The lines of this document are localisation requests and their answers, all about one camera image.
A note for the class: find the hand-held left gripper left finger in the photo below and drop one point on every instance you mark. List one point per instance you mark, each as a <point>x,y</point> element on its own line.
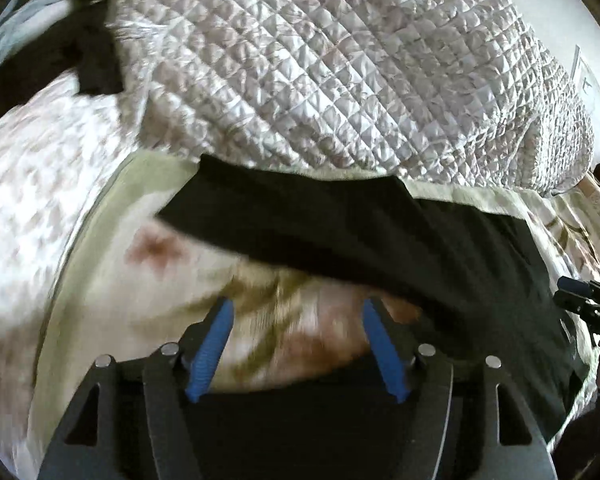
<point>211,350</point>

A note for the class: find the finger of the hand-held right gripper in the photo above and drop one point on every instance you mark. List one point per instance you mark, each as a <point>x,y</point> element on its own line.
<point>572,290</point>

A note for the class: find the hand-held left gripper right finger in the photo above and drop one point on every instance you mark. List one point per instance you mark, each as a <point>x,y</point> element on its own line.
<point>382,350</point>

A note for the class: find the black pants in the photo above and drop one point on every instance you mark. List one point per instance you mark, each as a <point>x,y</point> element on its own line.
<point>380,240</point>

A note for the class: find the floral fleece blanket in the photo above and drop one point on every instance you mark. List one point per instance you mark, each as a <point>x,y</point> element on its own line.
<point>155,270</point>

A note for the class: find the person's dark clothing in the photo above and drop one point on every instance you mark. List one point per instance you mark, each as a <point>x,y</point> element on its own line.
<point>585,440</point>

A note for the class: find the quilted floral bed cover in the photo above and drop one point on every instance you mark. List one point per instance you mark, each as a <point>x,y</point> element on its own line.
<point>30,210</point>

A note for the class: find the quilted satin comforter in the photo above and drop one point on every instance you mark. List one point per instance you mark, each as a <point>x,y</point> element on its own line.
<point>330,60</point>

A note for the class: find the black garment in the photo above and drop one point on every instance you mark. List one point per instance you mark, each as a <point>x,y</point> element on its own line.
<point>87,60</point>

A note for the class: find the light grey cloth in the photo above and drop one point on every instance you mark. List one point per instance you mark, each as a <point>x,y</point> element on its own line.
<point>10,25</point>

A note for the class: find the pale wall fixture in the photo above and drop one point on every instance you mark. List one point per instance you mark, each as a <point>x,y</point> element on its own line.
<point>581,67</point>

